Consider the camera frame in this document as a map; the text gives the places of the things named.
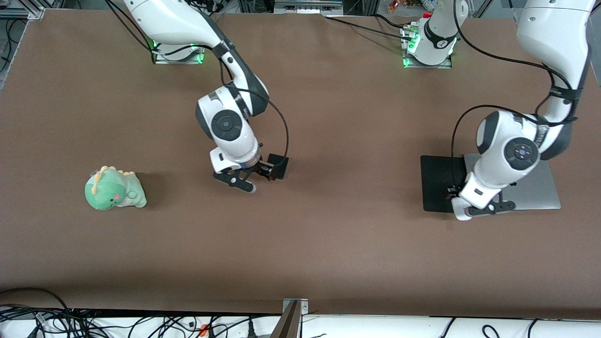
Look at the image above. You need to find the thin black cable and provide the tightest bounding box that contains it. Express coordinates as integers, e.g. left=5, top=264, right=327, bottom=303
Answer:
left=323, top=14, right=413, bottom=40

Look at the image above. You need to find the black smartphone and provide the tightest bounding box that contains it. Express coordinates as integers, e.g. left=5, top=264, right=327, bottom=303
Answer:
left=267, top=154, right=290, bottom=181

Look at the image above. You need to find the aluminium rail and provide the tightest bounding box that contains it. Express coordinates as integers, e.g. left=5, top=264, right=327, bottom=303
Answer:
left=274, top=0, right=344, bottom=15

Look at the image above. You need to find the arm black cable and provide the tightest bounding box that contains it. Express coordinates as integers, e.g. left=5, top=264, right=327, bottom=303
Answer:
left=451, top=14, right=580, bottom=188
left=218, top=45, right=290, bottom=166

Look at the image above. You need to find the black mouse pad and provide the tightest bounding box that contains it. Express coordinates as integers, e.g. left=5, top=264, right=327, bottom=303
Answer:
left=420, top=155, right=471, bottom=214

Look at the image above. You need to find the black looped cable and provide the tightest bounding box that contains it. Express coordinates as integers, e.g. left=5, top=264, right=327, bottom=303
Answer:
left=0, top=287, right=71, bottom=313

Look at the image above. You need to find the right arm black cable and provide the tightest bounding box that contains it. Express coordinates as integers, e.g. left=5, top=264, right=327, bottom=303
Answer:
left=218, top=45, right=290, bottom=166

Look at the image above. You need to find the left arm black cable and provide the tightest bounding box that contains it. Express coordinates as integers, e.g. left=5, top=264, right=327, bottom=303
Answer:
left=451, top=14, right=580, bottom=188

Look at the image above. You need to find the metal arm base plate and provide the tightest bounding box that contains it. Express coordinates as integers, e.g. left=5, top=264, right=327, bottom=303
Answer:
left=151, top=47, right=206, bottom=65
left=403, top=55, right=453, bottom=69

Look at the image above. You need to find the green dinosaur plush toy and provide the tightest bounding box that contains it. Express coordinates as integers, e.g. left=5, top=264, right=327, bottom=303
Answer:
left=85, top=165, right=147, bottom=211

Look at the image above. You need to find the metal post with bracket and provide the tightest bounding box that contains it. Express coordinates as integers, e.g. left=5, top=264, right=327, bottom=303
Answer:
left=271, top=298, right=309, bottom=338

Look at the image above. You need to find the dark equipment rack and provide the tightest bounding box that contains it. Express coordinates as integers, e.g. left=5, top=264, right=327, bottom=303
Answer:
left=239, top=0, right=275, bottom=14
left=344, top=0, right=378, bottom=15

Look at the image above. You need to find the silver laptop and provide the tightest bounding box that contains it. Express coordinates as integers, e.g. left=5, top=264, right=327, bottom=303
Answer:
left=463, top=153, right=562, bottom=212

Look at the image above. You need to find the tangled black cable bundle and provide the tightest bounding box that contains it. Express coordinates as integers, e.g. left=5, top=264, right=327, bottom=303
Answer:
left=0, top=304, right=263, bottom=338

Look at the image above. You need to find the aluminium frame profile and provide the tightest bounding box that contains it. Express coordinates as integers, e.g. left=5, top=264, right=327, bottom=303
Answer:
left=0, top=0, right=45, bottom=20

